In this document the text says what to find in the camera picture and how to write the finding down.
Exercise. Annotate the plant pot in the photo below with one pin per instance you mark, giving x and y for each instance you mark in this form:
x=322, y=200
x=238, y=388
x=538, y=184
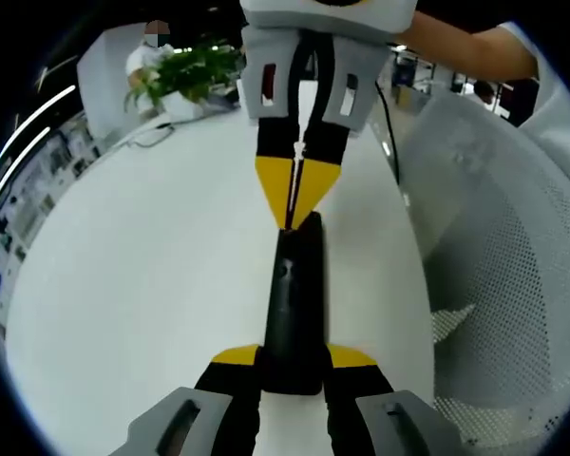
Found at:
x=183, y=105

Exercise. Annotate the grey mesh office chair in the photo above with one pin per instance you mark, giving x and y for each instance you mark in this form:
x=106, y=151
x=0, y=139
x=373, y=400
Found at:
x=503, y=237

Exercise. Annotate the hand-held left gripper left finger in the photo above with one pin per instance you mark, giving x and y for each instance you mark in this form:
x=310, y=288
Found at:
x=228, y=380

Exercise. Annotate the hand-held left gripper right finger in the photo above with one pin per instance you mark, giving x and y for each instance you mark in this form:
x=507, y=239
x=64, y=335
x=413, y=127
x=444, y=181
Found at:
x=356, y=385

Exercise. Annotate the green potted plant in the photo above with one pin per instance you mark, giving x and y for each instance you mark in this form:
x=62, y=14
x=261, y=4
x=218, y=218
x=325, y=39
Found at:
x=190, y=71

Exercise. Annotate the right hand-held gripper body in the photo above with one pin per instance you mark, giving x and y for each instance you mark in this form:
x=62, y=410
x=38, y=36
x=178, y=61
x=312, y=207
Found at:
x=275, y=14

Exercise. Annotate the black remote control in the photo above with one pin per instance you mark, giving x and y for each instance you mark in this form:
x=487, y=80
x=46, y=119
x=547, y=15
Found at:
x=294, y=294

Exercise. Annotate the person's white shirt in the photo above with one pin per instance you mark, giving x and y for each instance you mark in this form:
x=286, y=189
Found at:
x=556, y=95

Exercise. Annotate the long ceiling light strip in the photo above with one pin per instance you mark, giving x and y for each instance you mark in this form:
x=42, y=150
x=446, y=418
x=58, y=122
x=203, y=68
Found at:
x=33, y=119
x=14, y=171

